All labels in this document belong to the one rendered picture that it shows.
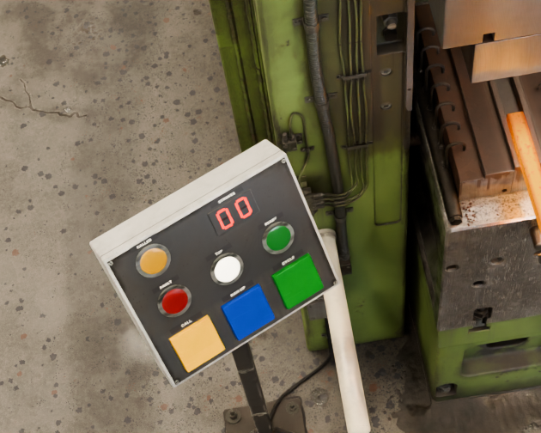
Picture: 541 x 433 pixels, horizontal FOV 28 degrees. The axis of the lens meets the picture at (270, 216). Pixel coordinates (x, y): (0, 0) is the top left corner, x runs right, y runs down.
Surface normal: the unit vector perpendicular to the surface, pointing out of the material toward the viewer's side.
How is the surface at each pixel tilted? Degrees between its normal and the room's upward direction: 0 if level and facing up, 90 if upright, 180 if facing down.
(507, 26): 90
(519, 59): 90
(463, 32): 90
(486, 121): 0
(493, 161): 0
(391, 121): 90
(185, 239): 60
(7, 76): 0
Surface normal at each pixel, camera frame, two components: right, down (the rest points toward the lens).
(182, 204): -0.35, -0.79
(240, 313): 0.42, 0.36
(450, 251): 0.13, 0.85
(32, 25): -0.10, -0.50
